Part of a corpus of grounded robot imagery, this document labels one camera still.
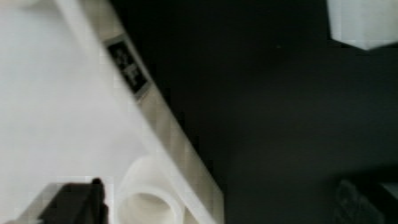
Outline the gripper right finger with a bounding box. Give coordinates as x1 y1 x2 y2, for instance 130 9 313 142
335 179 398 224

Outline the white square tabletop part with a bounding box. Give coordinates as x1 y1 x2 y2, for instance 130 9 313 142
0 0 226 224

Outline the white table leg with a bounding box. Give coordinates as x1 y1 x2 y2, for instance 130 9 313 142
328 0 398 50

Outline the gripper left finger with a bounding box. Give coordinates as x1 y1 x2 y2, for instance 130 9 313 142
38 178 109 224

